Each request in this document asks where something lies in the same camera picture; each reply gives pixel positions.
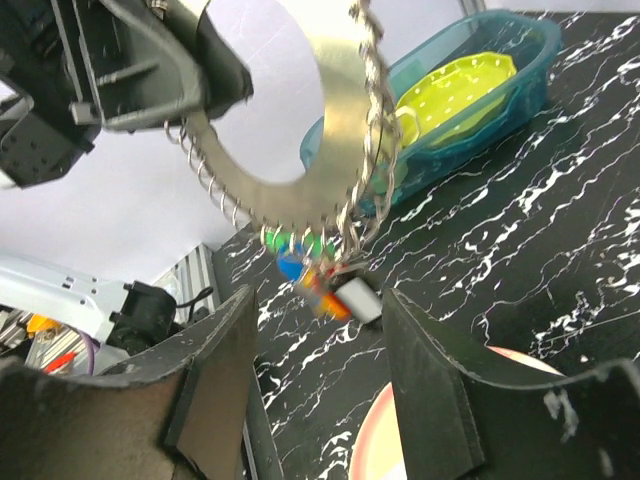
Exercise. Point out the teal plastic bin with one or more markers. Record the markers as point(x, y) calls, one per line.
point(533, 45)

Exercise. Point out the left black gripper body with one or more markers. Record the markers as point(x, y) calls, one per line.
point(41, 63)

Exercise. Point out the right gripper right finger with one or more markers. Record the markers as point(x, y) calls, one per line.
point(466, 412)

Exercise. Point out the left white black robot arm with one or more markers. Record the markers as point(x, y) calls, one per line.
point(107, 311)

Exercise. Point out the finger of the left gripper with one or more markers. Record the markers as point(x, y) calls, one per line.
point(135, 65)

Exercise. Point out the pink and cream round plate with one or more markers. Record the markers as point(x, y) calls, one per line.
point(377, 452)

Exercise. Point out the yellow-green dotted plate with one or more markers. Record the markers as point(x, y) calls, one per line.
point(449, 92)

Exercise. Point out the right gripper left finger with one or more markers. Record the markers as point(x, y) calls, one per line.
point(187, 408)

